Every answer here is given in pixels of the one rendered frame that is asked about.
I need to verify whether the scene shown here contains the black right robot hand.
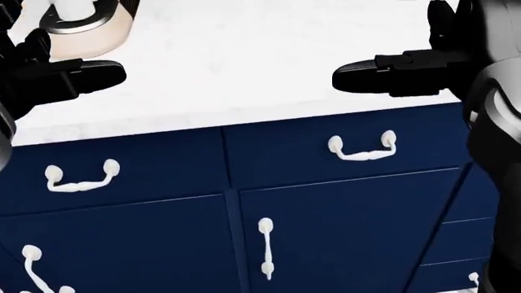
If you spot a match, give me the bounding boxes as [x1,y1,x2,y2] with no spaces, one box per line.
[331,0,489,98]

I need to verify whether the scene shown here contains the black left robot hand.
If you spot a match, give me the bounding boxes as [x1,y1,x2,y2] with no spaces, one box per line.
[0,28,127,110]

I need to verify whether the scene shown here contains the navy blue cabinet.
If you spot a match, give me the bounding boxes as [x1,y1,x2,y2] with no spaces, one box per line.
[0,102,500,293]

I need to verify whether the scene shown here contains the white curved drawer handle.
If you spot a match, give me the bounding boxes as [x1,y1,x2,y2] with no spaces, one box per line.
[44,158,121,193]
[327,129,398,162]

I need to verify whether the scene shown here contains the white straight door handle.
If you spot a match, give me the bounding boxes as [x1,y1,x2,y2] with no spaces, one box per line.
[20,244,77,293]
[257,217,275,281]

